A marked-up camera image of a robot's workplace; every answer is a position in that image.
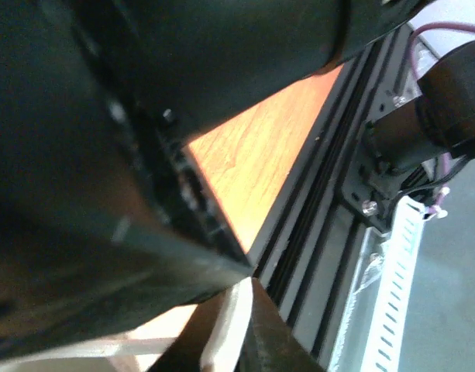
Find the white shoelace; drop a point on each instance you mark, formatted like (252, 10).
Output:
(221, 349)

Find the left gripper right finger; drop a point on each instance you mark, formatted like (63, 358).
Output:
(269, 344)

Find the light blue cable duct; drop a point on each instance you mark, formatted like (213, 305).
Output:
(385, 336)

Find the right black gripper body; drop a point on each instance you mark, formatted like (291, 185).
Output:
(105, 222)

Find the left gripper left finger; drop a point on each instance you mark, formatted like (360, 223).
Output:
(184, 354)

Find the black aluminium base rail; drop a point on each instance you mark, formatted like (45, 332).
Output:
(306, 251)

